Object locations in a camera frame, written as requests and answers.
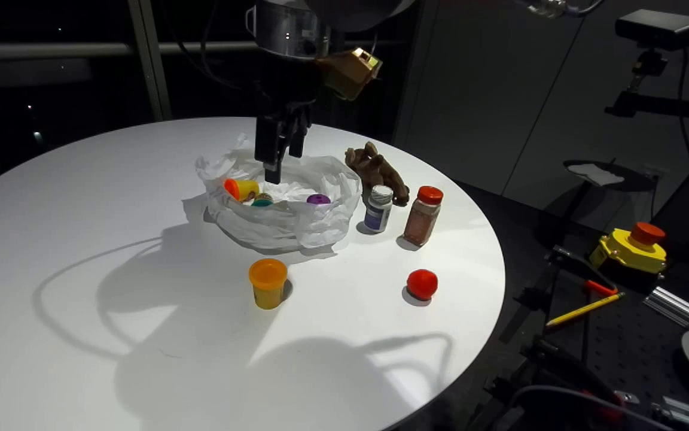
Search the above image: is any white lid pill bottle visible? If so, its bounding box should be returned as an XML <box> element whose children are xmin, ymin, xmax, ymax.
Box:
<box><xmin>362</xmin><ymin>185</ymin><xmax>398</xmax><ymax>234</ymax></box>

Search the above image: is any red toy tomato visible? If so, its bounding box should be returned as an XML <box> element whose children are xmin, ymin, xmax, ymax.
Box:
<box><xmin>405</xmin><ymin>266</ymin><xmax>441</xmax><ymax>304</ymax></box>

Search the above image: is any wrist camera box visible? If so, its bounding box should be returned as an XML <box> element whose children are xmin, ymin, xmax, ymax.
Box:
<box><xmin>318</xmin><ymin>44</ymin><xmax>386</xmax><ymax>102</ymax></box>

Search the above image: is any grey window post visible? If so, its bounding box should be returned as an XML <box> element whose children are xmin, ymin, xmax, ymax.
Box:
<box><xmin>127</xmin><ymin>0</ymin><xmax>174</xmax><ymax>121</ymax></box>

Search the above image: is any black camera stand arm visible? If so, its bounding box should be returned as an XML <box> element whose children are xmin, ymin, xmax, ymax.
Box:
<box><xmin>606</xmin><ymin>44</ymin><xmax>689</xmax><ymax>125</ymax></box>

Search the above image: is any orange handled clamp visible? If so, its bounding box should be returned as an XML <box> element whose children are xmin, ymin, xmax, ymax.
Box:
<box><xmin>548</xmin><ymin>243</ymin><xmax>623</xmax><ymax>298</ymax></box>
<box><xmin>526</xmin><ymin>339</ymin><xmax>641</xmax><ymax>426</ymax></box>

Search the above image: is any grey horizontal railing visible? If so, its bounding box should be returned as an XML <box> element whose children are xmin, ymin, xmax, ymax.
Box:
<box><xmin>0</xmin><ymin>39</ymin><xmax>264</xmax><ymax>62</ymax></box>

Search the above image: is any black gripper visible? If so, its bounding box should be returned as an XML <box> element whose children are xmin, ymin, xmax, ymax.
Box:
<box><xmin>253</xmin><ymin>54</ymin><xmax>324</xmax><ymax>185</ymax></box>

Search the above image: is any yellow pencil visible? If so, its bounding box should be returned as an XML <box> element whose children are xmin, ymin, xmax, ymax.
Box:
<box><xmin>545</xmin><ymin>290</ymin><xmax>627</xmax><ymax>331</ymax></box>

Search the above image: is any black camera on stand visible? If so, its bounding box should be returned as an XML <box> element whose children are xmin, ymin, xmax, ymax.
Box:
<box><xmin>616</xmin><ymin>6</ymin><xmax>689</xmax><ymax>52</ymax></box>

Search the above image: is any black perforated breadboard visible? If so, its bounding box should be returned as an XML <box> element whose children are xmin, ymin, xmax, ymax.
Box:
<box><xmin>402</xmin><ymin>181</ymin><xmax>689</xmax><ymax>431</ymax></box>

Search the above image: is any red lid spice jar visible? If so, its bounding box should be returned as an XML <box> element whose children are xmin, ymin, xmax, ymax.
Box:
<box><xmin>402</xmin><ymin>185</ymin><xmax>446</xmax><ymax>250</ymax></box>

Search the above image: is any brown moose plush toy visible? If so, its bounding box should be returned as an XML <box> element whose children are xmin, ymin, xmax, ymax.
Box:
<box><xmin>343</xmin><ymin>140</ymin><xmax>412</xmax><ymax>207</ymax></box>

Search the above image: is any aluminium extrusion rail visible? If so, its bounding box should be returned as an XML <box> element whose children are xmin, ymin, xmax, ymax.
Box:
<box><xmin>648</xmin><ymin>285</ymin><xmax>689</xmax><ymax>325</ymax></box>

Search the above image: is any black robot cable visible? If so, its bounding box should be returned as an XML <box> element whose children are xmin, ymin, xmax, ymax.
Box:
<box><xmin>519</xmin><ymin>0</ymin><xmax>606</xmax><ymax>19</ymax></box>

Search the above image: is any white flat sheet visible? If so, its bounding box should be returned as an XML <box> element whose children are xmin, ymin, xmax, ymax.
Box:
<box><xmin>566</xmin><ymin>157</ymin><xmax>630</xmax><ymax>189</ymax></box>

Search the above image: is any yellow emergency stop button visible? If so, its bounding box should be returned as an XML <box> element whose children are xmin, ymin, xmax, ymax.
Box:
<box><xmin>589</xmin><ymin>220</ymin><xmax>671</xmax><ymax>278</ymax></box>

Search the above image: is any white plastic bag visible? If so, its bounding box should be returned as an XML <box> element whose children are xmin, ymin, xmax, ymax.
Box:
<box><xmin>194</xmin><ymin>139</ymin><xmax>363</xmax><ymax>256</ymax></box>

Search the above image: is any grey floor cable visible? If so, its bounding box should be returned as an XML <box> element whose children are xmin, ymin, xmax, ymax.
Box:
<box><xmin>511</xmin><ymin>383</ymin><xmax>676</xmax><ymax>431</ymax></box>

